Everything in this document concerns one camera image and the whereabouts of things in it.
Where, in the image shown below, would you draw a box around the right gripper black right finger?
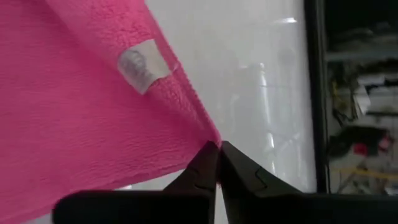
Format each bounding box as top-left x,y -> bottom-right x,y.
220,140 -> 398,224

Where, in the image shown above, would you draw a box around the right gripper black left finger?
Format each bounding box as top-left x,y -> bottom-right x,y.
52,140 -> 220,224

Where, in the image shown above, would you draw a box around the pink towel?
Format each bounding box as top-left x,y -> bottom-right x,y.
0,0 -> 222,224

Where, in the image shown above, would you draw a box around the grey shelf with clutter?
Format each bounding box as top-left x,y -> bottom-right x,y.
325,0 -> 398,195

